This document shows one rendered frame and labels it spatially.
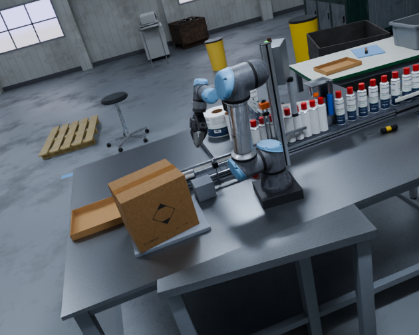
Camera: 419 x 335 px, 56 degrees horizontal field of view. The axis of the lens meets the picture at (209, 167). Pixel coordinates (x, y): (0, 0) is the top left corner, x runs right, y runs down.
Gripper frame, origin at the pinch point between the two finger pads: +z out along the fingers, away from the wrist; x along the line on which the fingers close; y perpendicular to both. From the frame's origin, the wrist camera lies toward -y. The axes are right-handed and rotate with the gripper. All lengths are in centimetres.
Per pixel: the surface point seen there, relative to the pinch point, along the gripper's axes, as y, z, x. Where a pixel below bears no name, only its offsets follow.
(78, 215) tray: 11, 44, 64
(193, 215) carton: -40.8, 19.3, 11.2
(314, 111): -2, -19, -66
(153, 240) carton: -45, 28, 30
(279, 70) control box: -17, -44, -33
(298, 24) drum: 410, -54, -266
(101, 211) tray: 7, 40, 51
